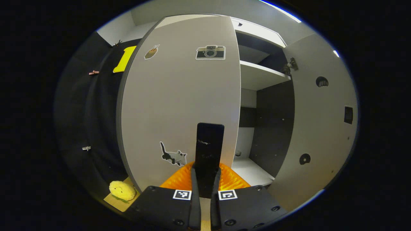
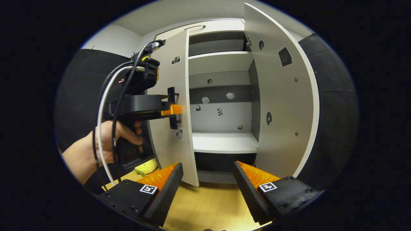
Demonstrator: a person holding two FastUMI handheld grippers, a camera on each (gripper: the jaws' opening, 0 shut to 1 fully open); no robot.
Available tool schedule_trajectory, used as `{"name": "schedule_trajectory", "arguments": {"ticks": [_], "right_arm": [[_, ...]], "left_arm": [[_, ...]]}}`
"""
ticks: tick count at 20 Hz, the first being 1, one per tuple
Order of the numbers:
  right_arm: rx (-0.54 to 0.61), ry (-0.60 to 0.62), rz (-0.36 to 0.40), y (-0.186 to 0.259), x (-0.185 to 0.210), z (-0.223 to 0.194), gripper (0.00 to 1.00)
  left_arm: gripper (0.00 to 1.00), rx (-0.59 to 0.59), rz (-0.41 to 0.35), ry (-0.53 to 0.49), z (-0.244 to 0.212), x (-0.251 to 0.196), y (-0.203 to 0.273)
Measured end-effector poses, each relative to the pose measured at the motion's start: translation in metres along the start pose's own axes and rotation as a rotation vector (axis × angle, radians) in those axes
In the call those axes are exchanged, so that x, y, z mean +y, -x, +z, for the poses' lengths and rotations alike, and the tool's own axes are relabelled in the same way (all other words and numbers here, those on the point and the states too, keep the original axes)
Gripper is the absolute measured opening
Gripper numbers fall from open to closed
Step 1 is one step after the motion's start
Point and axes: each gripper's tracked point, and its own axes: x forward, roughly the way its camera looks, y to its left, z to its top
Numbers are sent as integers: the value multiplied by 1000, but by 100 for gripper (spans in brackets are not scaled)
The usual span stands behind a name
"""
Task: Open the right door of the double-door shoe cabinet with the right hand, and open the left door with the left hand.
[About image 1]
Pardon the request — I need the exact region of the white cabinet door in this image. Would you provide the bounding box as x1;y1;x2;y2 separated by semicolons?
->
268;34;358;212
116;15;241;193

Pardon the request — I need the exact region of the black door handle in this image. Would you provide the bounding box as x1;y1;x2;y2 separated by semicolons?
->
195;123;225;199

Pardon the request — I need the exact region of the metal door hinge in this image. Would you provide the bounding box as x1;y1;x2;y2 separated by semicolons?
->
283;57;299;76

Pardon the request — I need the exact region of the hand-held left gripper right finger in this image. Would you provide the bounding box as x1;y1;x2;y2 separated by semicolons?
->
210;163;288;231

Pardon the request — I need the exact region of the white double-door shoe cabinet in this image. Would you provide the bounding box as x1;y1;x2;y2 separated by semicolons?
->
154;14;296;188

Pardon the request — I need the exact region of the white cabinet bottom shelf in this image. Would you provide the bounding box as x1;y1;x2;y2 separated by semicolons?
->
231;157;275;187

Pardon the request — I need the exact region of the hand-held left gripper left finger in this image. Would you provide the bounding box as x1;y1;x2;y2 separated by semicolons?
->
124;161;202;231

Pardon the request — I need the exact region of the yellow plush toy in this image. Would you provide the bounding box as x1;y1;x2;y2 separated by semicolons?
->
109;180;136;203

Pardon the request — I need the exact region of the white cabinet shelf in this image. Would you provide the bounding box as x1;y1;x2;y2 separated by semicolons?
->
240;60;291;91
231;157;275;187

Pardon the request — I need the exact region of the black backdrop cloth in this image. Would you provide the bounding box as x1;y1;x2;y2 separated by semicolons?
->
54;30;143;199

